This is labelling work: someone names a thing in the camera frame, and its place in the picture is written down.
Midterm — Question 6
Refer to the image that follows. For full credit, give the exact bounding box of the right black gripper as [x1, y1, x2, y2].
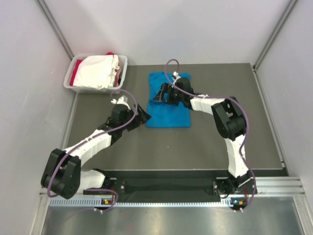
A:
[154, 83, 185, 106]

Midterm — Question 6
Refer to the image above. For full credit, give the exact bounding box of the blue t shirt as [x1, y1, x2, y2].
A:
[146, 72, 191, 128]

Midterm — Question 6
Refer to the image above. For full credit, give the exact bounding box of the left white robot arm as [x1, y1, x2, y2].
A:
[41, 96, 151, 199]

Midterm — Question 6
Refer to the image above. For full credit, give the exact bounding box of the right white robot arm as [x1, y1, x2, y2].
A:
[153, 77, 250, 195]

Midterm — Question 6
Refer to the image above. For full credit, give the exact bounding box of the white plastic bin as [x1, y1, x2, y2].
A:
[64, 53, 128, 94]

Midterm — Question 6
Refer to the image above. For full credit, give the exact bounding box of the white t shirt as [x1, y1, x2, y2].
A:
[73, 54, 120, 89]

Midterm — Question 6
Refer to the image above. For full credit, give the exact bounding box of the red t shirt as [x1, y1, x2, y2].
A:
[69, 51, 123, 87]

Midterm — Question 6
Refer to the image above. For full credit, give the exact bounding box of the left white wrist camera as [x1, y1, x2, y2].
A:
[111, 95, 131, 110]

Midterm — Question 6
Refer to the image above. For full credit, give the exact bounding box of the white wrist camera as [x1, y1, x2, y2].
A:
[111, 95, 131, 110]
[172, 71, 181, 84]

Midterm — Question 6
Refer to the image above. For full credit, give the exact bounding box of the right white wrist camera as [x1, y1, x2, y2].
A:
[172, 71, 181, 84]

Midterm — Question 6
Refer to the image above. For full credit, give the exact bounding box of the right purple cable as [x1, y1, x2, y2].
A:
[164, 58, 257, 213]

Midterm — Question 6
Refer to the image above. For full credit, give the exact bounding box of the grey slotted cable duct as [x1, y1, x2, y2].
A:
[49, 197, 244, 208]

